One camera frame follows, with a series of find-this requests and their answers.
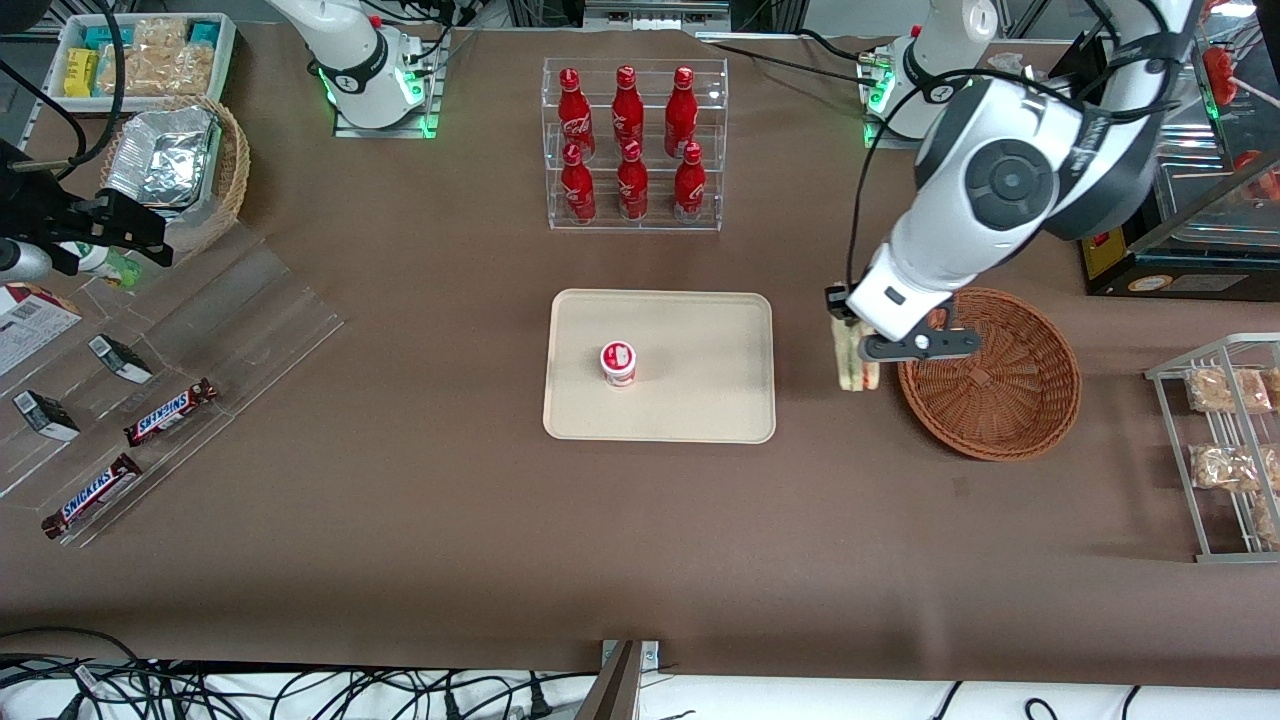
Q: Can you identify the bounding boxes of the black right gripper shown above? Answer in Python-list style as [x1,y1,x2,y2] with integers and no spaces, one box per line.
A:
[0,140,174,276]

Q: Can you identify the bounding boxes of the triangle sandwich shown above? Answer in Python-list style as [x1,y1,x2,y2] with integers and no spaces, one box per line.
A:
[832,318,882,393]

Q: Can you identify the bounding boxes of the tan wicker basket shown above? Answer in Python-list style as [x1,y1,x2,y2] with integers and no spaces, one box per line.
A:
[100,95,251,256]

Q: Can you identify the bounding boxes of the beige plastic tray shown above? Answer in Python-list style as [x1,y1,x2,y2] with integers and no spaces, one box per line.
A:
[542,289,777,445]

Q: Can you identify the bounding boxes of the brown wicker basket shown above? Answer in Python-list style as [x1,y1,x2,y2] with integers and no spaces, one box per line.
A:
[897,287,1083,462]

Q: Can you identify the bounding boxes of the green white small bottle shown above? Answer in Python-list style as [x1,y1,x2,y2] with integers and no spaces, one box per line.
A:
[60,240,143,289]

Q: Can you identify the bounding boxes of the silver foil container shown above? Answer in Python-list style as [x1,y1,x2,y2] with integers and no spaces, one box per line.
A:
[105,105,223,211]

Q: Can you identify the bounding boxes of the small black white box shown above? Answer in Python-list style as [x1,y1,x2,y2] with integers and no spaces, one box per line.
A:
[12,390,81,442]
[88,334,154,385]

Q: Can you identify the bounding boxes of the clear acrylic display shelf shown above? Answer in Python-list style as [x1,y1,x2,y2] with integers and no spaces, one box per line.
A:
[0,225,346,549]

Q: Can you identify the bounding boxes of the red white printed box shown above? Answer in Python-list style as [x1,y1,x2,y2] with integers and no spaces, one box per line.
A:
[0,283,83,378]

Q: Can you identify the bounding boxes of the cracker bags in bin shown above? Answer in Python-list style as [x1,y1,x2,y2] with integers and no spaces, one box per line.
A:
[98,18,217,99]

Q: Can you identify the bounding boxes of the brown Snickers bar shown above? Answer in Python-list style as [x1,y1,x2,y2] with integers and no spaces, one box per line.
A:
[41,453,143,541]
[124,378,220,447]

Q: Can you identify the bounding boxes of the red cola bottle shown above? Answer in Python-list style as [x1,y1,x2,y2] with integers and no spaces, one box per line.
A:
[560,142,597,224]
[558,67,596,161]
[673,142,707,223]
[665,66,698,158]
[612,65,646,151]
[616,140,649,221]

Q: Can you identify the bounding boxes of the clear acrylic bottle rack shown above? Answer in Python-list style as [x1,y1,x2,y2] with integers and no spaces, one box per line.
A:
[542,57,729,233]

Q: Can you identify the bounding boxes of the white plastic snack bin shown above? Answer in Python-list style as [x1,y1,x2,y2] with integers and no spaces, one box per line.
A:
[45,13,239,114]

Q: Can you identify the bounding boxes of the black hot food case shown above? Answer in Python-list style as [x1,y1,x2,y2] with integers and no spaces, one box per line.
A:
[1045,0,1280,301]

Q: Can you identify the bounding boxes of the brown table cover sheet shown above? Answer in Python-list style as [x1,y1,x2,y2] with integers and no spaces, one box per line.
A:
[0,20,1280,691]

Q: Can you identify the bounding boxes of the red sausage on skewer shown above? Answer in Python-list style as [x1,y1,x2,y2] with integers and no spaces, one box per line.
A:
[1200,45,1279,111]

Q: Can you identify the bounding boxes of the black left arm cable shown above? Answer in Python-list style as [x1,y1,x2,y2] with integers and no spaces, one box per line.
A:
[846,68,1011,293]

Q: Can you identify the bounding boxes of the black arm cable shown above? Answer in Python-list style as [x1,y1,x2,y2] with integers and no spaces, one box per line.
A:
[0,0,127,183]
[846,68,1011,293]

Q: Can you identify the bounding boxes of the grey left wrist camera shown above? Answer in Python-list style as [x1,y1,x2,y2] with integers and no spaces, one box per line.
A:
[858,328,983,363]

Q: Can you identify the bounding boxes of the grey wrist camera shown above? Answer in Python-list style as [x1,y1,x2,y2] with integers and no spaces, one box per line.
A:
[858,328,983,363]
[0,240,53,283]

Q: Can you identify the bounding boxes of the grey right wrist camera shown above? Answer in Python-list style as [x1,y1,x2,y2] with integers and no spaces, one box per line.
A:
[0,240,53,283]

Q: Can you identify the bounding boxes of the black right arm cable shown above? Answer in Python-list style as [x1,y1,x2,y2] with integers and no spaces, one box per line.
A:
[0,0,127,183]

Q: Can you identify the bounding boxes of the aluminium arm base plate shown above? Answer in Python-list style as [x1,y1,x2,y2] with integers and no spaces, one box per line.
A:
[865,112,926,152]
[333,30,443,139]

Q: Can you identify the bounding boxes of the grey metal wire rack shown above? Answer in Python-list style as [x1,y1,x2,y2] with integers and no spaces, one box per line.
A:
[1145,333,1280,564]

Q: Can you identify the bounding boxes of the grey metal camera post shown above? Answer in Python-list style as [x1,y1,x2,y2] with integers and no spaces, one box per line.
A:
[575,640,661,720]

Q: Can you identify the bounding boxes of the black floor cable tangle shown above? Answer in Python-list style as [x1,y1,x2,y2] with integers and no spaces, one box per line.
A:
[0,628,601,720]

